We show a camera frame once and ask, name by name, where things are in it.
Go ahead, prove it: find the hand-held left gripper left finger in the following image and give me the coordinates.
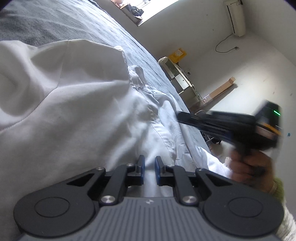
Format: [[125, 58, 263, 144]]
[[66, 155, 146, 206]]

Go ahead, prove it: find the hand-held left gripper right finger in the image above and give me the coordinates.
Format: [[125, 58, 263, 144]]
[[154, 156, 233, 206]]

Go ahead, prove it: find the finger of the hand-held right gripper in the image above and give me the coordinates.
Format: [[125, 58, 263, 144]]
[[177, 111, 223, 139]]

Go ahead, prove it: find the white shirt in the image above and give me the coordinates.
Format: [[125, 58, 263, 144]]
[[0, 39, 232, 241]]

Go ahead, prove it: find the person's right hand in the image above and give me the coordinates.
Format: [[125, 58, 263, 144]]
[[225, 151, 276, 193]]

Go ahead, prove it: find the metal desk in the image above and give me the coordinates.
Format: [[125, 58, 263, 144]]
[[159, 58, 204, 109]]

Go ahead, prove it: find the yellow box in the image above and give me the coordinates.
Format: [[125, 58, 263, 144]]
[[168, 48, 186, 63]]

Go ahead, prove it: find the white air conditioner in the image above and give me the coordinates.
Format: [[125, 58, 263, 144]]
[[223, 0, 246, 37]]

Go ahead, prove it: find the barred window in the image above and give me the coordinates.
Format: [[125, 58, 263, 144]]
[[111, 0, 176, 27]]

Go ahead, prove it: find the dark bag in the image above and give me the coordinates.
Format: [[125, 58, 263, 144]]
[[128, 5, 144, 16]]

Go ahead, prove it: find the grey bed sheet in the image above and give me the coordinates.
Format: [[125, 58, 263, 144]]
[[0, 0, 211, 153]]

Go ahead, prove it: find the black wall cable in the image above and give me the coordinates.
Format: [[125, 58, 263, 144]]
[[216, 34, 240, 53]]

